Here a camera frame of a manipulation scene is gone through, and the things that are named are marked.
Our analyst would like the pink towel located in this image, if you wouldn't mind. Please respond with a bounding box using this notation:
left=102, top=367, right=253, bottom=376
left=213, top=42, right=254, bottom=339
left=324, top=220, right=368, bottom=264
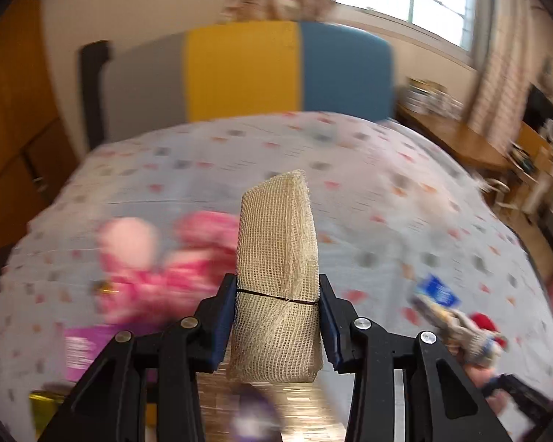
left=465, top=361, right=505, bottom=417

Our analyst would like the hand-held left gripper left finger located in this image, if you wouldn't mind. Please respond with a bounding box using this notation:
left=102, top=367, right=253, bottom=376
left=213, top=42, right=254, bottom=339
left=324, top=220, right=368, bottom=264
left=51, top=273, right=237, bottom=442

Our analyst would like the ornate silver tissue box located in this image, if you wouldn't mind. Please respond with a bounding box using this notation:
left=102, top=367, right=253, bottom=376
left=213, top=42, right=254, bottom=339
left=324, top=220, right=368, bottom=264
left=194, top=368, right=355, bottom=442

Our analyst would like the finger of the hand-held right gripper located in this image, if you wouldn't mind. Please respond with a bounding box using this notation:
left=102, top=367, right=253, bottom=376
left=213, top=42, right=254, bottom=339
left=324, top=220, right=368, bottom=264
left=486, top=373, right=553, bottom=438

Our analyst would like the beige mesh roll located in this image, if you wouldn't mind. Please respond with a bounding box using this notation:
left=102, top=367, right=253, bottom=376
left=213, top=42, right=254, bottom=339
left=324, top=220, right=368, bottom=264
left=226, top=169, right=324, bottom=385

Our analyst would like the orange wooden wardrobe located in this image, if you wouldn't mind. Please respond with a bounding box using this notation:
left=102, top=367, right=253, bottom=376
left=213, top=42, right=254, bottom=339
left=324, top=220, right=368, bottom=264
left=0, top=0, right=81, bottom=263

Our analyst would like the gold box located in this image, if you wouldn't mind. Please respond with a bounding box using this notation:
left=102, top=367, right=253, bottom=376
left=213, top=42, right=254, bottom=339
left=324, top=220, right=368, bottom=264
left=30, top=389, right=81, bottom=434

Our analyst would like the purple cardboard box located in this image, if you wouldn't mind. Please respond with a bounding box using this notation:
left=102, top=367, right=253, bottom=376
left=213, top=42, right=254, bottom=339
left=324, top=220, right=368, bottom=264
left=65, top=322, right=167, bottom=385

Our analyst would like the pink spotted plush toy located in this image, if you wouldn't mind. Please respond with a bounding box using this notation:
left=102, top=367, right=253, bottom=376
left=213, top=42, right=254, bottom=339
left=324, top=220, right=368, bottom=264
left=94, top=211, right=240, bottom=327

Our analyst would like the patterned light blue tablecloth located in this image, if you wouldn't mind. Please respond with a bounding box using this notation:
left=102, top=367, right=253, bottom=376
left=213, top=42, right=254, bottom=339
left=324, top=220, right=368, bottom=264
left=0, top=110, right=553, bottom=442

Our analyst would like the wooden desk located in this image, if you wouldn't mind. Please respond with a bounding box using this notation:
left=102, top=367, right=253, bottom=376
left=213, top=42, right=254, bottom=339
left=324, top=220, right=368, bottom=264
left=396, top=101, right=512, bottom=171

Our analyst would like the black monitor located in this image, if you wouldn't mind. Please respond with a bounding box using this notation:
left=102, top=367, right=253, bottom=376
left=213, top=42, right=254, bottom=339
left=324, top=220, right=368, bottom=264
left=525, top=84, right=553, bottom=125

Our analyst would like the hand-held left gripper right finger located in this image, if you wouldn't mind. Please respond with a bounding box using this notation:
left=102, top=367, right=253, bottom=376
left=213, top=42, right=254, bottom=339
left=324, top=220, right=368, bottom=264
left=318, top=274, right=512, bottom=442

